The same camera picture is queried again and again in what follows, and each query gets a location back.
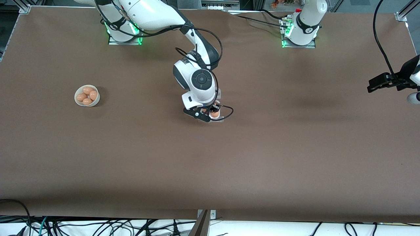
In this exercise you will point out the orange flower decoration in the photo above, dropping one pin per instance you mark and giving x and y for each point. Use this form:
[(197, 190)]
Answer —
[(282, 3)]

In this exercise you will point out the aluminium frame profile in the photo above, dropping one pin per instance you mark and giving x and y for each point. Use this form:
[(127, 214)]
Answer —
[(23, 6), (405, 11)]

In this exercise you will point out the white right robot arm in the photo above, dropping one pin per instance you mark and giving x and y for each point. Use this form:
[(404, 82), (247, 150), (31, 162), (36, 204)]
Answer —
[(197, 78)]

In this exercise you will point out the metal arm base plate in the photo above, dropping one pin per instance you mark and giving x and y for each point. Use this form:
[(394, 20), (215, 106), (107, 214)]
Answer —
[(124, 43), (298, 46)]

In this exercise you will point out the small white bowl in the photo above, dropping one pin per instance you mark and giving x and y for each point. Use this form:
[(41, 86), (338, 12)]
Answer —
[(95, 103)]

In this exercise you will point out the dark stand pole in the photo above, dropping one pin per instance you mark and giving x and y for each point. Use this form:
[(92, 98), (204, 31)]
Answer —
[(200, 227)]

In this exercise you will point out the grey metal rack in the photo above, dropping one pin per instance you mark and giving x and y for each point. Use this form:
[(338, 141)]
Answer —
[(220, 4)]

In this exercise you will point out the silver metal bracket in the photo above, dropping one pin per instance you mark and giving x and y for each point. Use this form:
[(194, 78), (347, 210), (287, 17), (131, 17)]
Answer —
[(213, 214)]

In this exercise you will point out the clear plastic egg box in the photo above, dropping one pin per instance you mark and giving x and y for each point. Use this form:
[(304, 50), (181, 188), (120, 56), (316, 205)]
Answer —
[(219, 120)]

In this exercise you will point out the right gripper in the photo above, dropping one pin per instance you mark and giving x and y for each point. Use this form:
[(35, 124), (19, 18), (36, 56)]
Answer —
[(216, 107)]

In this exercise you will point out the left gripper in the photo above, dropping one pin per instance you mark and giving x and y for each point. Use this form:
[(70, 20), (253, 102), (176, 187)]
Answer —
[(404, 74)]

